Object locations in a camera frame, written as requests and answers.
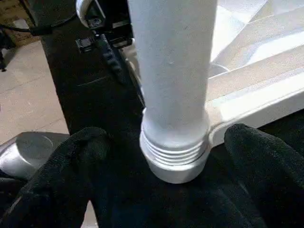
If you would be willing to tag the white plastic table top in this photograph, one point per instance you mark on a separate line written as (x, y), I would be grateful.
(256, 80)

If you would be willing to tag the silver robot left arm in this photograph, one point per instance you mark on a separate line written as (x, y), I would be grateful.
(28, 152)

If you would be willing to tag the white plastic table leg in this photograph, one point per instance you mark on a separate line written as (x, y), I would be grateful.
(171, 71)

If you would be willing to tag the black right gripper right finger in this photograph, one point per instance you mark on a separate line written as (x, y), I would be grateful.
(270, 175)

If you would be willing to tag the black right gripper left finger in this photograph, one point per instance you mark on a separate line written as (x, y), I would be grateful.
(52, 185)

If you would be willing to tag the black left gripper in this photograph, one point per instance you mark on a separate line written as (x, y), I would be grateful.
(107, 47)

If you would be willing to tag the black work mat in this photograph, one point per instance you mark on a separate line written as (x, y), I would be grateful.
(90, 95)

